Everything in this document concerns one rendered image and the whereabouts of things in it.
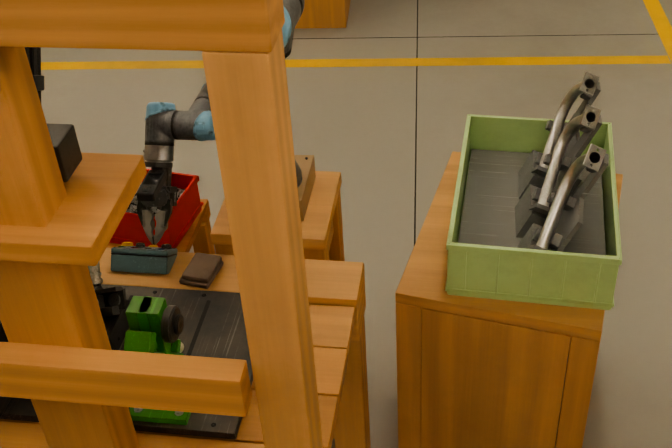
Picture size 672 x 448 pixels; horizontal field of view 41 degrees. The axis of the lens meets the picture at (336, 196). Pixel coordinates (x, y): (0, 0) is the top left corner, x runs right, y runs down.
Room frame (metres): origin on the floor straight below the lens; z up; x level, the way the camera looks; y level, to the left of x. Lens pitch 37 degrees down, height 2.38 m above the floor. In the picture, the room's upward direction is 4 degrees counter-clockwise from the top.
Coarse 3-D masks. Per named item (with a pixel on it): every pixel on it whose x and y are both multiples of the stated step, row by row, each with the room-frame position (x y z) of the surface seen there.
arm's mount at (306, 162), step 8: (296, 160) 2.15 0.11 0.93; (304, 160) 2.15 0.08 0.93; (312, 160) 2.15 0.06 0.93; (304, 168) 2.11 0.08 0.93; (312, 168) 2.13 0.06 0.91; (304, 176) 2.07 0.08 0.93; (312, 176) 2.13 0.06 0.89; (304, 184) 2.03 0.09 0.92; (312, 184) 2.12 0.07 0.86; (304, 192) 2.01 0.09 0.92; (304, 200) 2.00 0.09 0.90; (304, 208) 1.99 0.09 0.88; (304, 216) 1.98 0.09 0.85
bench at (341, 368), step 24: (312, 312) 1.57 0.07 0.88; (336, 312) 1.56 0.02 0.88; (312, 336) 1.49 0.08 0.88; (336, 336) 1.48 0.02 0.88; (360, 336) 1.63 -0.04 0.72; (336, 360) 1.41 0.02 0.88; (360, 360) 1.63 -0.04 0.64; (336, 384) 1.34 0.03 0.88; (360, 384) 1.63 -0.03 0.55; (336, 408) 1.28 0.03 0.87; (360, 408) 1.63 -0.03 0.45; (0, 432) 1.27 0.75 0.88; (24, 432) 1.26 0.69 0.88; (144, 432) 1.25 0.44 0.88; (240, 432) 1.22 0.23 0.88; (336, 432) 1.64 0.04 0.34; (360, 432) 1.63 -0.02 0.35
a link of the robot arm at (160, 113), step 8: (152, 104) 1.99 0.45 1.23; (160, 104) 2.00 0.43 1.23; (168, 104) 2.00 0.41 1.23; (152, 112) 1.98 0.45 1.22; (160, 112) 1.98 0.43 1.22; (168, 112) 1.98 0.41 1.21; (152, 120) 1.97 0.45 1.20; (160, 120) 1.96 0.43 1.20; (168, 120) 1.96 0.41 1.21; (152, 128) 1.96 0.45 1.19; (160, 128) 1.95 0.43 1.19; (168, 128) 1.95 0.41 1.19; (152, 136) 1.95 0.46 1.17; (160, 136) 1.94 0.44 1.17; (168, 136) 1.95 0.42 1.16; (152, 144) 1.93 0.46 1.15; (160, 144) 1.93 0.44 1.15; (168, 144) 1.94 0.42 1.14
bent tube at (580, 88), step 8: (584, 80) 2.06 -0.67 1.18; (592, 80) 2.06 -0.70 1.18; (576, 88) 2.09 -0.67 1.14; (584, 88) 2.04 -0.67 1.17; (592, 88) 2.05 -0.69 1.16; (568, 96) 2.12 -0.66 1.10; (576, 96) 2.11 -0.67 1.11; (560, 104) 2.13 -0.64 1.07; (568, 104) 2.12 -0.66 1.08; (560, 112) 2.11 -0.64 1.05; (560, 120) 2.10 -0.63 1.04; (552, 128) 2.09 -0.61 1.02; (560, 128) 2.08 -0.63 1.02; (552, 136) 2.07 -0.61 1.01; (552, 144) 2.05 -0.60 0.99; (544, 152) 2.04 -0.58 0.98; (552, 152) 2.03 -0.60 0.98
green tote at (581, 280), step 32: (480, 128) 2.27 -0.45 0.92; (512, 128) 2.25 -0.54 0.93; (544, 128) 2.23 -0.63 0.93; (608, 128) 2.16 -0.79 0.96; (608, 192) 1.93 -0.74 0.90; (608, 224) 1.83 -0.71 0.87; (448, 256) 1.70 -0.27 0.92; (480, 256) 1.68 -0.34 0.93; (512, 256) 1.66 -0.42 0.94; (544, 256) 1.64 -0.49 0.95; (576, 256) 1.62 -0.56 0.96; (608, 256) 1.61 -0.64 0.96; (448, 288) 1.69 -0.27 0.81; (480, 288) 1.67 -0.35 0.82; (512, 288) 1.66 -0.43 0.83; (544, 288) 1.64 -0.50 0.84; (576, 288) 1.62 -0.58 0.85; (608, 288) 1.60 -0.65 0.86
